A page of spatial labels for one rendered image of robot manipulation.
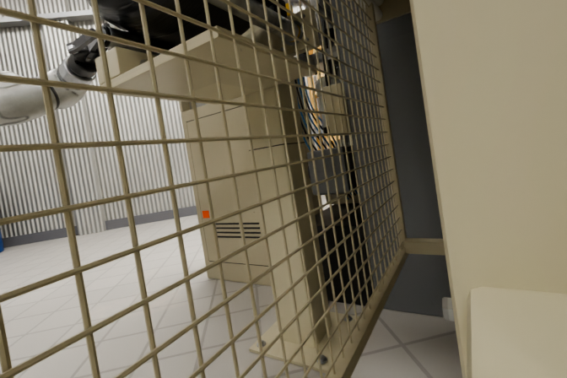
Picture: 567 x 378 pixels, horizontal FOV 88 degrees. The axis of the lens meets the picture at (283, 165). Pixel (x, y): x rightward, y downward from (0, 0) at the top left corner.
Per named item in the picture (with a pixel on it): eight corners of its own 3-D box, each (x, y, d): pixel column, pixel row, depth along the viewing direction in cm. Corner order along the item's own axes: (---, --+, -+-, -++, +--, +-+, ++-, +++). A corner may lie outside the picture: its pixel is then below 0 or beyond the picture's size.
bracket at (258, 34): (212, 86, 98) (207, 56, 98) (321, 46, 77) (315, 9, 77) (204, 85, 95) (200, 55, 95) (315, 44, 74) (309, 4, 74)
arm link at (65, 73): (85, 66, 97) (94, 56, 94) (94, 91, 96) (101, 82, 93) (52, 61, 89) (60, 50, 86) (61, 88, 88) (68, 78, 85)
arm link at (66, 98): (99, 86, 98) (64, 99, 88) (80, 108, 107) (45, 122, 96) (75, 57, 95) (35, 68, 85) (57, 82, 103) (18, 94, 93)
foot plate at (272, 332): (292, 307, 115) (291, 302, 115) (359, 319, 100) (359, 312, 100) (249, 351, 92) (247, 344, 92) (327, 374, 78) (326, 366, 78)
